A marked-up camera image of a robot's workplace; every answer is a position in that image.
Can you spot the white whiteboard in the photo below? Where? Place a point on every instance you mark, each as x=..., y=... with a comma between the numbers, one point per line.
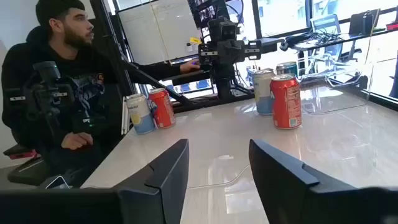
x=155, y=31

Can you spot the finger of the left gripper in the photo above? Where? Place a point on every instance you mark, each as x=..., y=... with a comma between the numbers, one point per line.
x=207, y=53
x=252, y=49

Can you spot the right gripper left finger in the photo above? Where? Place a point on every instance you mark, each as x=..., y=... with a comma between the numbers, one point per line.
x=149, y=202

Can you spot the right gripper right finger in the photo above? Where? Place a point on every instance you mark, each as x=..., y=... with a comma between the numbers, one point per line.
x=295, y=199

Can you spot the clear plastic bin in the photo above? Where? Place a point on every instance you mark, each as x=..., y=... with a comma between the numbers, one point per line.
x=335, y=99

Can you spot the yellow tape tag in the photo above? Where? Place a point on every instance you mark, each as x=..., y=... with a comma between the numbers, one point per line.
x=195, y=40

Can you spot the person's hand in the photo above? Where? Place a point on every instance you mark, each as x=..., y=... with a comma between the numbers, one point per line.
x=190, y=66
x=76, y=140

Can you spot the red Fanta soda can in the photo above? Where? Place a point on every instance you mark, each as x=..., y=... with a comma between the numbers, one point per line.
x=161, y=107
x=286, y=101

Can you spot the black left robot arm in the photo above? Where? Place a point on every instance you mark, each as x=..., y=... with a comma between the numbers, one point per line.
x=224, y=84

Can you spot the black office chair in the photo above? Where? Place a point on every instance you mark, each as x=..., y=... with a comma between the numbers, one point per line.
x=28, y=172

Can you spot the black smartphone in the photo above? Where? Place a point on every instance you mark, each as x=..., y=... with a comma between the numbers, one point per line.
x=57, y=183

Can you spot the black window-side desk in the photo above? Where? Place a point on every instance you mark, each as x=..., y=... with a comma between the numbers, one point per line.
x=270, y=45

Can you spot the black monitor screen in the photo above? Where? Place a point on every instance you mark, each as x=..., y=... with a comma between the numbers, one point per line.
x=205, y=12

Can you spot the blue silver slim can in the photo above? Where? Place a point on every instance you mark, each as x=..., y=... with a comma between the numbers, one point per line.
x=287, y=68

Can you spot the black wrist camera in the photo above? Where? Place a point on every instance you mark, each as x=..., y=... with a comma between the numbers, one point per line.
x=224, y=29

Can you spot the white light-blue soda can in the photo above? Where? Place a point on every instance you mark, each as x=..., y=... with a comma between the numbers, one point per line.
x=140, y=113
x=263, y=91

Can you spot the grey mesh office chair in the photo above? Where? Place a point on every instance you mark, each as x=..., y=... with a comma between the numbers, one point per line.
x=326, y=25

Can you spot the person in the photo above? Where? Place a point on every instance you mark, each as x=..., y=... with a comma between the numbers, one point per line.
x=62, y=71

